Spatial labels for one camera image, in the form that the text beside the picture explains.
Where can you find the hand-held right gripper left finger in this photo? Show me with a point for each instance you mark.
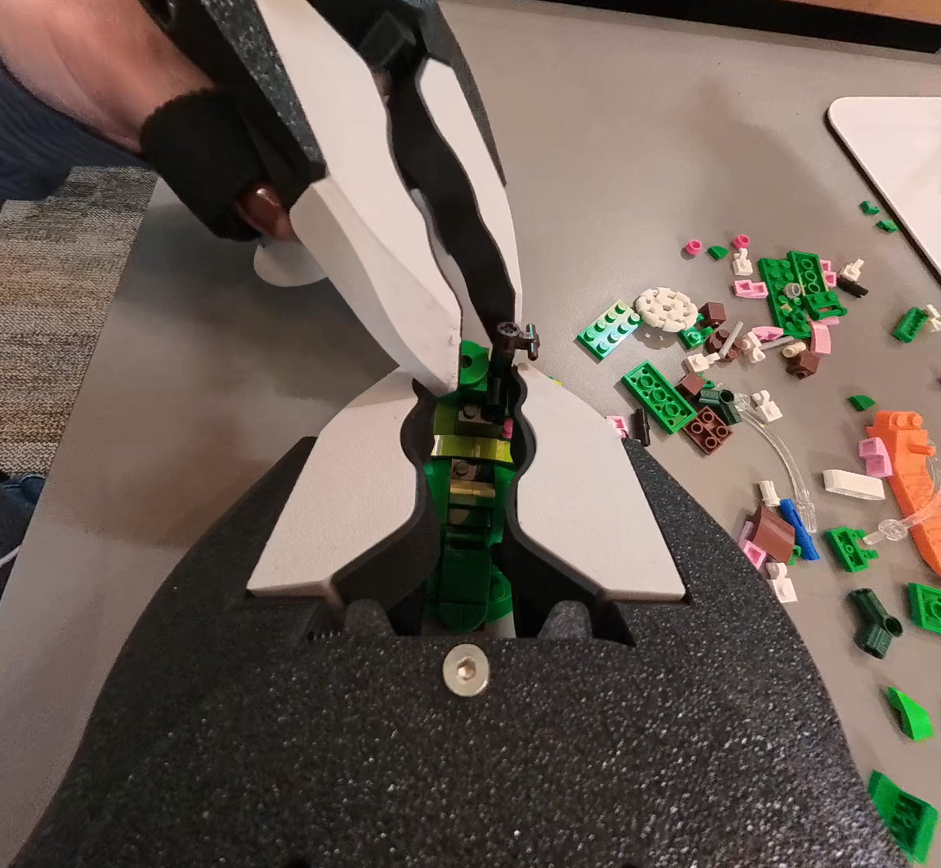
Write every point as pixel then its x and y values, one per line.
pixel 345 508

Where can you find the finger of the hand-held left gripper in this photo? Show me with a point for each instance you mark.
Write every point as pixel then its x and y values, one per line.
pixel 353 169
pixel 494 221

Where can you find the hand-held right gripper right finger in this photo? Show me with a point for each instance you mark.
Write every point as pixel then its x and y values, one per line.
pixel 588 508

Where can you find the dark lego stalk piece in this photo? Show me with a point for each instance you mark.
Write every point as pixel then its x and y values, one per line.
pixel 514 339

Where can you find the green lego model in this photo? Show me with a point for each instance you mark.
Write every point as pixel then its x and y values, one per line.
pixel 470 574

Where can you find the small pink lego plate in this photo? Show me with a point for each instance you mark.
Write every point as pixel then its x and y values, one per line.
pixel 748 287
pixel 616 425

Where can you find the small black lego clip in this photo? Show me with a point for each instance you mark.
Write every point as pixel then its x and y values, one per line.
pixel 641 427

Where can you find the green lego plate with holes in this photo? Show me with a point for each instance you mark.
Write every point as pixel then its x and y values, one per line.
pixel 659 397
pixel 926 607

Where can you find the brown square lego brick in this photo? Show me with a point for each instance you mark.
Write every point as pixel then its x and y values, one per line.
pixel 709 431

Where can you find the green studded lego plate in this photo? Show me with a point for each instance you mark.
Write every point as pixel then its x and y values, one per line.
pixel 609 330

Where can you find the small brown lego piece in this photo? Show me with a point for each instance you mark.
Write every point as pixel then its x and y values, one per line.
pixel 689 384

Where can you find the small dark green lego connector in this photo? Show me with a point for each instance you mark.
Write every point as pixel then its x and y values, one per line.
pixel 718 401

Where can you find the small pink lego piece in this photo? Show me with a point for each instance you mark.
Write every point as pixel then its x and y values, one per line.
pixel 753 553

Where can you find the small white lego piece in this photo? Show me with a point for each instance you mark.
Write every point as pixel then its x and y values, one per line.
pixel 781 581
pixel 695 362

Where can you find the white lego pin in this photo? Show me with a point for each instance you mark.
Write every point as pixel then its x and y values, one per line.
pixel 768 493

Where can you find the brown curved lego slope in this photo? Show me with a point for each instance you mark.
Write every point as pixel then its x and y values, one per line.
pixel 772 533

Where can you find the white round lego plate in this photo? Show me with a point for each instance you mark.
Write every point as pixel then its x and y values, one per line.
pixel 665 309

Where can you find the clear curved lego piece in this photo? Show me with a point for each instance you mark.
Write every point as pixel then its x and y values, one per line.
pixel 779 441

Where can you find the small green lego brick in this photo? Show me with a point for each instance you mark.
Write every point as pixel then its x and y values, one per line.
pixel 695 336

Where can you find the white lego clip piece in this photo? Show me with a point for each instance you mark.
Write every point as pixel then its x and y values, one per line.
pixel 741 265
pixel 764 405
pixel 854 269
pixel 933 316

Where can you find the blue lego piece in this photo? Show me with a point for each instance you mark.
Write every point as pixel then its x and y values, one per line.
pixel 799 528

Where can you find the grey lego bar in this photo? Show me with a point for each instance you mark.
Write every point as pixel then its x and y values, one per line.
pixel 731 342

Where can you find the pink curved lego piece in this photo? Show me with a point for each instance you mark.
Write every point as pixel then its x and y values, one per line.
pixel 766 333

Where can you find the green lego clip plate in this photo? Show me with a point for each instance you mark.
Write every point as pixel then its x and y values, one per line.
pixel 849 549

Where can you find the white lego tile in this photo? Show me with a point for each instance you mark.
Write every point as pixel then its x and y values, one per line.
pixel 853 486

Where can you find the large green lego plate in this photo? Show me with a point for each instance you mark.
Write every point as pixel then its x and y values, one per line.
pixel 781 298

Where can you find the pink lego slope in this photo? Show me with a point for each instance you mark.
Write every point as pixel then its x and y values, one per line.
pixel 820 339

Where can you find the pink lego brick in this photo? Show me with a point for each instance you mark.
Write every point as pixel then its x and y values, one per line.
pixel 875 458

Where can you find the clear lego stick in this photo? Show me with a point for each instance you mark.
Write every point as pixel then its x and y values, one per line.
pixel 893 530

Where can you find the orange lego piece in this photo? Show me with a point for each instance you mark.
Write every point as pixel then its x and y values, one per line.
pixel 911 486

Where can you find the black lego piece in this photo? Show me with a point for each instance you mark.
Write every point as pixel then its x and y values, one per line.
pixel 854 287

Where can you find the green lego slope brick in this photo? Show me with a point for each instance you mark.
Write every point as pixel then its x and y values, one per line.
pixel 903 813

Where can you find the person's left hand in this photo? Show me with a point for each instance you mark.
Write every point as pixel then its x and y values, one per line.
pixel 73 44

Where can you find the person's dark blue sweater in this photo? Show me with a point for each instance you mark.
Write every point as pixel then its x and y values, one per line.
pixel 51 147

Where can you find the person's leg in jeans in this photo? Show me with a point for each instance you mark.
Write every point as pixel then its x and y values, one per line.
pixel 16 522

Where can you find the white rounded board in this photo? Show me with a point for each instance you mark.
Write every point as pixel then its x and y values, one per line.
pixel 889 169

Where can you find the long green lego frame plate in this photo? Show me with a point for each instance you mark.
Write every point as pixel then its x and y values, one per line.
pixel 814 280

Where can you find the green lego rail piece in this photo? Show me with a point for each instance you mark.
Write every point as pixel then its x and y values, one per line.
pixel 910 324

